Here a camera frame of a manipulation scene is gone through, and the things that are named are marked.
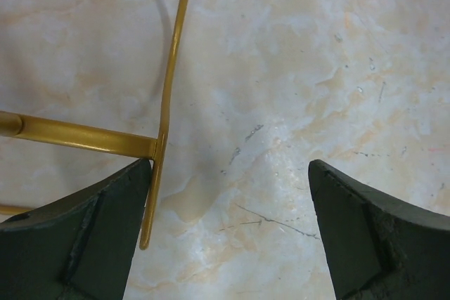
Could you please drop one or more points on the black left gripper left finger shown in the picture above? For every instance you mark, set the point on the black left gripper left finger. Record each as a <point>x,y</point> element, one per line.
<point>80,246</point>

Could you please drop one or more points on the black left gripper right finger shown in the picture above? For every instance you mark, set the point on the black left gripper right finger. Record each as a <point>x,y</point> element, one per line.
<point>378,246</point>

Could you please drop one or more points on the gold wire glass rack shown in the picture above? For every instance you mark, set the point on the gold wire glass rack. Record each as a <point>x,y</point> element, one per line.
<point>102,140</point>

